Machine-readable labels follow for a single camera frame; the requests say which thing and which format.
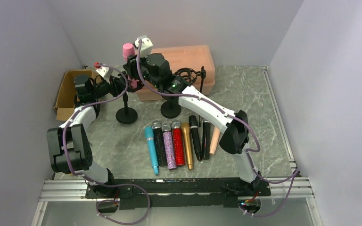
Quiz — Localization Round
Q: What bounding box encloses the black tripod shock mount stand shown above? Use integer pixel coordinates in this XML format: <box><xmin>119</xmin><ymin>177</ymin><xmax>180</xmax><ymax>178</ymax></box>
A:
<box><xmin>175</xmin><ymin>66</ymin><xmax>206</xmax><ymax>93</ymax></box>

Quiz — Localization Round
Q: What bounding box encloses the pink microphone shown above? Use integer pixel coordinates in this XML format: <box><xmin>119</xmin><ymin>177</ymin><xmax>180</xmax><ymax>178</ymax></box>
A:
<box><xmin>122</xmin><ymin>43</ymin><xmax>139</xmax><ymax>92</ymax></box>

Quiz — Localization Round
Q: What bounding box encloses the brown cardboard box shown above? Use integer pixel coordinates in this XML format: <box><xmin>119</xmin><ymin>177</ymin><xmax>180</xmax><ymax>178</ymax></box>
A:
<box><xmin>54</xmin><ymin>69</ymin><xmax>98</xmax><ymax>121</ymax></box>

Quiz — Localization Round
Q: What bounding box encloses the black shock mount round-base stand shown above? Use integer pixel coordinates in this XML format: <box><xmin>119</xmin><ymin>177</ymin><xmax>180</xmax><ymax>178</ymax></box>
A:
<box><xmin>115</xmin><ymin>91</ymin><xmax>138</xmax><ymax>124</ymax></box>

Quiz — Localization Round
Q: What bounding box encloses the black clip round-base stand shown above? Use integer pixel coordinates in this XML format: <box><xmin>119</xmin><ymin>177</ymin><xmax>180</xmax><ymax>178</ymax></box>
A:
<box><xmin>160</xmin><ymin>96</ymin><xmax>181</xmax><ymax>119</ymax></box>

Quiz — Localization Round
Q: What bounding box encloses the purple glitter microphone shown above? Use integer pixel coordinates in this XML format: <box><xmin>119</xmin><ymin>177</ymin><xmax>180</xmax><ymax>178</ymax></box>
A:
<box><xmin>161</xmin><ymin>122</ymin><xmax>177</xmax><ymax>170</ymax></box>

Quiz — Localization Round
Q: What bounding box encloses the blue plastic microphone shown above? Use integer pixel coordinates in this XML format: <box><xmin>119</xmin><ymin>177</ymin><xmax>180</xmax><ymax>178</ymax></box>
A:
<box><xmin>144</xmin><ymin>127</ymin><xmax>159</xmax><ymax>176</ymax></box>

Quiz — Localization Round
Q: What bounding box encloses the slim black microphone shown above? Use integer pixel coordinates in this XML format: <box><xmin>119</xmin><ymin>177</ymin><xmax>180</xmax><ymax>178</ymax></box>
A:
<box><xmin>189</xmin><ymin>115</ymin><xmax>202</xmax><ymax>161</ymax></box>

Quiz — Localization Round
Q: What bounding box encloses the black glitter microphone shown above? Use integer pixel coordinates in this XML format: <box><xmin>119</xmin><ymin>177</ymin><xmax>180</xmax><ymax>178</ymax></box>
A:
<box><xmin>151</xmin><ymin>121</ymin><xmax>167</xmax><ymax>167</ymax></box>

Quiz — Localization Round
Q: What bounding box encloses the gold microphone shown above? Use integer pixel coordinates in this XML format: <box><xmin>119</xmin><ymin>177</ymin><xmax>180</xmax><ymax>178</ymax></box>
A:
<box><xmin>181</xmin><ymin>122</ymin><xmax>194</xmax><ymax>170</ymax></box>

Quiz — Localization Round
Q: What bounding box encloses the red glitter microphone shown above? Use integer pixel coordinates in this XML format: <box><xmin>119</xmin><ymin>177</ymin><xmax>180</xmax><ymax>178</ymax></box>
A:
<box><xmin>172</xmin><ymin>121</ymin><xmax>185</xmax><ymax>167</ymax></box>

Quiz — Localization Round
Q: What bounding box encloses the black silver-head microphone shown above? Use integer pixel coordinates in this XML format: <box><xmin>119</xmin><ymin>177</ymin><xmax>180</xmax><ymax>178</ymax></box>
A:
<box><xmin>202</xmin><ymin>120</ymin><xmax>211</xmax><ymax>160</ymax></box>

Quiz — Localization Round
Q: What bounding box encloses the peach beige microphone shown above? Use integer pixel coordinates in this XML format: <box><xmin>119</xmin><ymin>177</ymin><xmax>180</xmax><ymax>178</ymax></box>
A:
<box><xmin>209</xmin><ymin>127</ymin><xmax>220</xmax><ymax>155</ymax></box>

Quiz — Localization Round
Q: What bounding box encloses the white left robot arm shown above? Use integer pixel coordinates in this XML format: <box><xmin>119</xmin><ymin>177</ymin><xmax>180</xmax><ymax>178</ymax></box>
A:
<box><xmin>47</xmin><ymin>74</ymin><xmax>128</xmax><ymax>187</ymax></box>

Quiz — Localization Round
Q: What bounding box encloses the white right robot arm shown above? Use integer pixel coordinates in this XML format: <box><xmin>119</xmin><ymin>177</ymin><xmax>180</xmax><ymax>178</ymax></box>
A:
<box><xmin>123</xmin><ymin>53</ymin><xmax>257</xmax><ymax>183</ymax></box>

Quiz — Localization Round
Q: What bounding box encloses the pink plastic storage box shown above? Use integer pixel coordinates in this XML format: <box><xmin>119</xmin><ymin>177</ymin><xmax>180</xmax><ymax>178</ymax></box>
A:
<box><xmin>151</xmin><ymin>45</ymin><xmax>215</xmax><ymax>95</ymax></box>

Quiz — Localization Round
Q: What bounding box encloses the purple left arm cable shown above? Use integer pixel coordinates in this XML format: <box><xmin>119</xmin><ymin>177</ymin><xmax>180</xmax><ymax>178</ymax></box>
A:
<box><xmin>62</xmin><ymin>64</ymin><xmax>150</xmax><ymax>226</ymax></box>

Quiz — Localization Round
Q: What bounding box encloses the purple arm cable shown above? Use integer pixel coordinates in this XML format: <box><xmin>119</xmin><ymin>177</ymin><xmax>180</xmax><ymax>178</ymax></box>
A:
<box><xmin>62</xmin><ymin>64</ymin><xmax>150</xmax><ymax>226</ymax></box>
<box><xmin>135</xmin><ymin>39</ymin><xmax>300</xmax><ymax>218</ymax></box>

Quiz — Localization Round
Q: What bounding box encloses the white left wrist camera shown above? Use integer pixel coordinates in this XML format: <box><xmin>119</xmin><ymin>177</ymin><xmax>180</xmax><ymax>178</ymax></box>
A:
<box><xmin>95</xmin><ymin>66</ymin><xmax>113</xmax><ymax>80</ymax></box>

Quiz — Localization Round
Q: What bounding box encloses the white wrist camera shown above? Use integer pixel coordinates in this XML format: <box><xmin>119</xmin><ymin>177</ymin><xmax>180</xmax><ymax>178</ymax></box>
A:
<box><xmin>133</xmin><ymin>35</ymin><xmax>153</xmax><ymax>57</ymax></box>
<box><xmin>95</xmin><ymin>66</ymin><xmax>113</xmax><ymax>80</ymax></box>

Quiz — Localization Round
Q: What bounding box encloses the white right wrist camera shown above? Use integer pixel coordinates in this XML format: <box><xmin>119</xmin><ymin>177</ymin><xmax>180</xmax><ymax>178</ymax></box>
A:
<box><xmin>133</xmin><ymin>35</ymin><xmax>153</xmax><ymax>57</ymax></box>

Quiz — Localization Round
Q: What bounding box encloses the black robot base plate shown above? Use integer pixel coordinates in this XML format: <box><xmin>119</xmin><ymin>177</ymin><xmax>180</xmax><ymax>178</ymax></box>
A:
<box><xmin>85</xmin><ymin>177</ymin><xmax>271</xmax><ymax>210</ymax></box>

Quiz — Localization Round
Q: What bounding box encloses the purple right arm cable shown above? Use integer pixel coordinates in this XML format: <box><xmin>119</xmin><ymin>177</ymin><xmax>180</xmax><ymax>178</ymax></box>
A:
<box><xmin>135</xmin><ymin>39</ymin><xmax>300</xmax><ymax>218</ymax></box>

